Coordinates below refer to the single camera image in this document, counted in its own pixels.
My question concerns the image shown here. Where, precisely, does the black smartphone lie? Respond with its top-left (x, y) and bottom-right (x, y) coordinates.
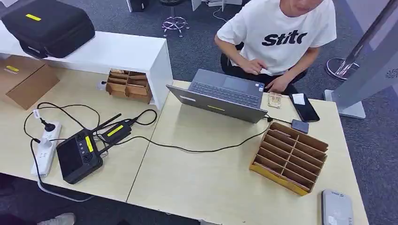
top-left (289, 92), bottom-right (321, 123)

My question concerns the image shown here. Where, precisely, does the grey laptop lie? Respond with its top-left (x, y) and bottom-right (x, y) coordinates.
top-left (166, 68), bottom-right (268, 124)

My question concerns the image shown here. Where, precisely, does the plain wooden card box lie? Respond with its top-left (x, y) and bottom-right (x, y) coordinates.
top-left (105, 69), bottom-right (153, 105)

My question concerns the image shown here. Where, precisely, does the black power adapter, yellow label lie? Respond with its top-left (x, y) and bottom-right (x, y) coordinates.
top-left (101, 120), bottom-right (133, 146)

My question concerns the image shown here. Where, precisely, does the chrome stool base with spokes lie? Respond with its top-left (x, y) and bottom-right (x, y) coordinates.
top-left (161, 15), bottom-right (190, 38)

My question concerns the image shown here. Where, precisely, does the white desk shelf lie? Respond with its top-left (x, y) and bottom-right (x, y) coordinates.
top-left (0, 22), bottom-right (174, 112)

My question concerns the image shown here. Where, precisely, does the white card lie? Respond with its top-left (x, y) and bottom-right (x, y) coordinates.
top-left (291, 92), bottom-right (306, 106)

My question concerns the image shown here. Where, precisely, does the small grey card case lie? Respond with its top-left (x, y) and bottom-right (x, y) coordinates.
top-left (291, 119), bottom-right (310, 135)

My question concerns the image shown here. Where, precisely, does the wooden card box, yellow edge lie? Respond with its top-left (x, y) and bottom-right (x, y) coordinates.
top-left (249, 121), bottom-right (329, 197)

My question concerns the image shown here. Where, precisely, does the person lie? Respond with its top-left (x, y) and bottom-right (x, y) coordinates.
top-left (214, 0), bottom-right (337, 96)

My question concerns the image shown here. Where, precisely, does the black router with antennas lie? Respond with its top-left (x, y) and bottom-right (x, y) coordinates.
top-left (56, 113), bottom-right (122, 185)

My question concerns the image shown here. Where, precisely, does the round chrome stool base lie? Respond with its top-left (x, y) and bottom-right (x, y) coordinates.
top-left (325, 58), bottom-right (360, 82)

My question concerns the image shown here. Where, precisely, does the black power plug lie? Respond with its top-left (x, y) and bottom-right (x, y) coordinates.
top-left (39, 118), bottom-right (56, 133)

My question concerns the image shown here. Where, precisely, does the white power strip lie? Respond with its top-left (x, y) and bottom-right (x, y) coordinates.
top-left (30, 121), bottom-right (63, 178)

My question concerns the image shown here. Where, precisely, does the grey flat device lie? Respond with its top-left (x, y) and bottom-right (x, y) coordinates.
top-left (321, 189), bottom-right (354, 225)

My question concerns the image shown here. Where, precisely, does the black carrying case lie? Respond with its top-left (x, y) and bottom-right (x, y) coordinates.
top-left (1, 0), bottom-right (96, 60)

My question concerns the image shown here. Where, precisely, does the grey display stand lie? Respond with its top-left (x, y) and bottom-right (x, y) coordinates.
top-left (324, 0), bottom-right (398, 120)

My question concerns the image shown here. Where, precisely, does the pale shoe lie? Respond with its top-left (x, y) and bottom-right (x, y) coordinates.
top-left (37, 212), bottom-right (76, 225)

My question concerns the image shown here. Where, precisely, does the brown cardboard box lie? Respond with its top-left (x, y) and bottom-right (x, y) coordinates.
top-left (0, 56), bottom-right (61, 111)

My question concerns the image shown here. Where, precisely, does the black laptop power cable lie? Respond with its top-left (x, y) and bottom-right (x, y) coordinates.
top-left (118, 115), bottom-right (293, 154)

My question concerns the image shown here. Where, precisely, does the white floor cable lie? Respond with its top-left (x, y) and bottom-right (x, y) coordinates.
top-left (213, 6), bottom-right (229, 24)

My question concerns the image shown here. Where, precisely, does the black looping plug cable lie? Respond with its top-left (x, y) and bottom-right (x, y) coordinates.
top-left (23, 102), bottom-right (101, 144)

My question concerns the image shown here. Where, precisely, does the power strip cord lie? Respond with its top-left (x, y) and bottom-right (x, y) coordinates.
top-left (30, 139), bottom-right (95, 203)

